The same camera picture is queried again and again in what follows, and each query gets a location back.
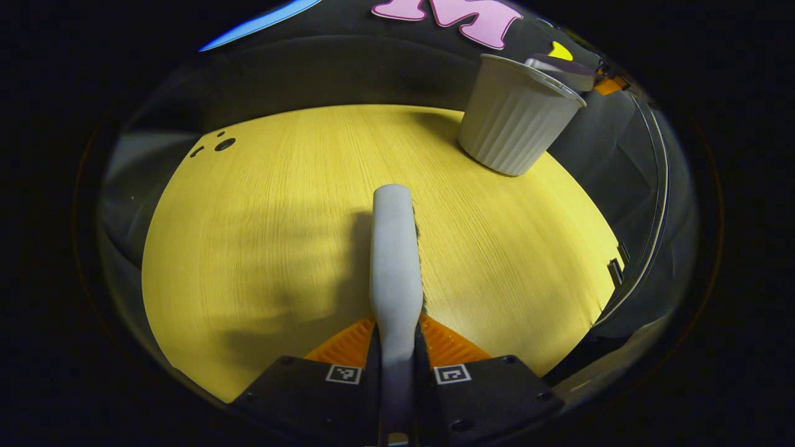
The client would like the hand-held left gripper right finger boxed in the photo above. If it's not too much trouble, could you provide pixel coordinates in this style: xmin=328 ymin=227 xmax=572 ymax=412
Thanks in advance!
xmin=414 ymin=312 xmax=566 ymax=447

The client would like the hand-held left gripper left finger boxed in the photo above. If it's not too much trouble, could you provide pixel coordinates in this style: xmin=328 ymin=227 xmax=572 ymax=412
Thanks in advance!
xmin=229 ymin=315 xmax=381 ymax=447

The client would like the grey plastic dustpan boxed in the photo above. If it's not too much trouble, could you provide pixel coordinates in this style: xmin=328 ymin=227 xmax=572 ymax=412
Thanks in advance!
xmin=525 ymin=53 xmax=598 ymax=94

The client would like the white ribbed garbage bin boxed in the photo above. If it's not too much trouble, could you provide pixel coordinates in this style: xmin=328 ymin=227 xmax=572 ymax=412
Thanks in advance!
xmin=457 ymin=53 xmax=587 ymax=178

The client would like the small grey broom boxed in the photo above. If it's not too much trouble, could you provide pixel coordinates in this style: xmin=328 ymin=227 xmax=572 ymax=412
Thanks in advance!
xmin=370 ymin=183 xmax=427 ymax=447

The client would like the wooden desktop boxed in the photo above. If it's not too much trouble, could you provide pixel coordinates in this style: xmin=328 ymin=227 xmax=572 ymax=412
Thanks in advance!
xmin=141 ymin=104 xmax=625 ymax=405

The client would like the black backdrop cloth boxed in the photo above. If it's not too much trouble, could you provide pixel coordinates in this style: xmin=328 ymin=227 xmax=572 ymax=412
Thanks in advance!
xmin=99 ymin=0 xmax=691 ymax=280

